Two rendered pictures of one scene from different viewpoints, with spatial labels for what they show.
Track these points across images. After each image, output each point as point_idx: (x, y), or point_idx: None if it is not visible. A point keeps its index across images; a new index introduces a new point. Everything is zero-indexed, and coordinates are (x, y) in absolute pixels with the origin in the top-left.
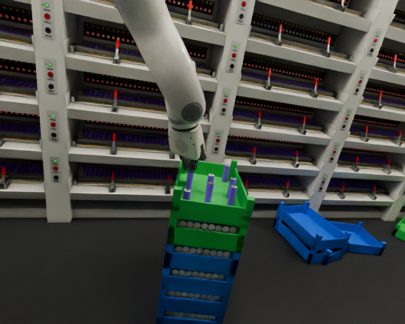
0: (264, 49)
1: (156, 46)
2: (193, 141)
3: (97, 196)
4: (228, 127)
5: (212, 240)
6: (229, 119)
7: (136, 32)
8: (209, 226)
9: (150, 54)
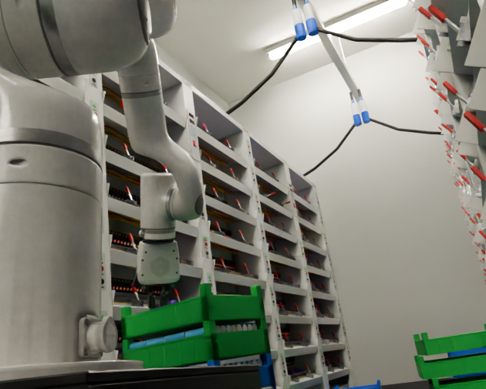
0: (123, 209)
1: (173, 150)
2: (177, 253)
3: None
4: (111, 306)
5: (247, 341)
6: (109, 295)
7: (153, 140)
8: (237, 328)
9: (171, 154)
